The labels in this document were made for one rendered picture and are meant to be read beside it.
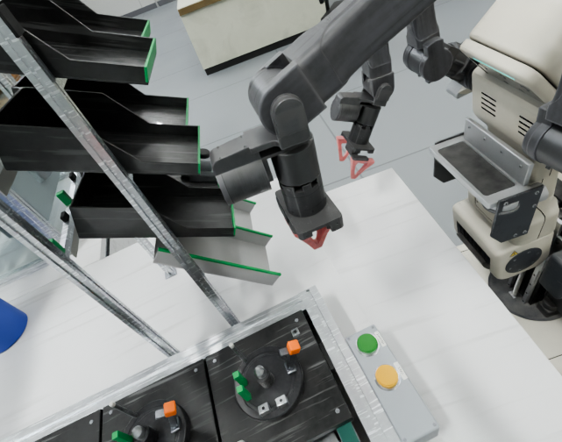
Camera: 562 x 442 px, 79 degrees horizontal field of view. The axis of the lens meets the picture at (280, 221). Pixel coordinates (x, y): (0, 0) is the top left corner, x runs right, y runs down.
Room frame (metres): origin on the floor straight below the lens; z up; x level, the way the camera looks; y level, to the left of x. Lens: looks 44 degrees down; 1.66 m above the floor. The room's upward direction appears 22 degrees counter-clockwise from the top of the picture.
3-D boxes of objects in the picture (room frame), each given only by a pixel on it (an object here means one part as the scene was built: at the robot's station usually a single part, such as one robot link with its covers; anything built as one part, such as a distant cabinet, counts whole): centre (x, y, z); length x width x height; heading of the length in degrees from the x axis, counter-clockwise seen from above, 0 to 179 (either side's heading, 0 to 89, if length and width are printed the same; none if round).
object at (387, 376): (0.22, -0.07, 0.96); 0.04 x 0.04 x 0.02
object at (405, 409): (0.22, -0.07, 0.93); 0.21 x 0.07 x 0.06; 5
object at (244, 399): (0.29, 0.14, 1.01); 0.24 x 0.24 x 0.13; 5
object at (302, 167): (0.36, -0.04, 1.41); 0.07 x 0.06 x 0.07; 90
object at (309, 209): (0.36, -0.04, 1.35); 0.10 x 0.07 x 0.07; 4
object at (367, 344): (0.29, -0.07, 0.96); 0.04 x 0.04 x 0.02
